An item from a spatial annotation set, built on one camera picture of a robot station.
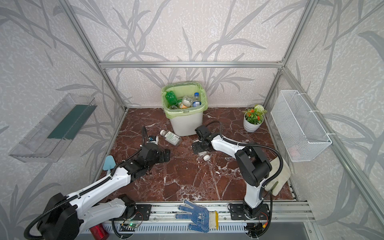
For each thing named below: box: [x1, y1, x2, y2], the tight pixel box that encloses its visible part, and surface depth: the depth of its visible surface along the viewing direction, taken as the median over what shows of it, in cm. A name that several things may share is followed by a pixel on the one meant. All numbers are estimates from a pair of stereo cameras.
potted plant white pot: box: [243, 104, 267, 133], surface depth 101 cm
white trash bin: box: [161, 82, 208, 137], surface depth 93 cm
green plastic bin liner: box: [161, 81, 208, 119], surface depth 93 cm
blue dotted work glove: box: [174, 199, 219, 233], surface depth 73 cm
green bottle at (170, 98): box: [165, 90, 178, 108], surface depth 92 cm
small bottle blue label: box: [192, 92, 202, 107], surface depth 92 cm
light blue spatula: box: [102, 155, 116, 176], surface depth 93 cm
